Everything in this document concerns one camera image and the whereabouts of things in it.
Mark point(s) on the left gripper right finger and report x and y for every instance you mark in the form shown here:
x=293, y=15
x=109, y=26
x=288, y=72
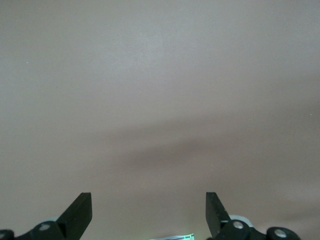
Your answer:
x=216, y=217

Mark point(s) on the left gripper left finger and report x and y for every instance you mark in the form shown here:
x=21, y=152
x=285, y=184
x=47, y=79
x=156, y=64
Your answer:
x=77, y=217

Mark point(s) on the brown table cover mat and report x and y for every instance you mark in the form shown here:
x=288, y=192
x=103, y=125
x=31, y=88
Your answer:
x=160, y=87

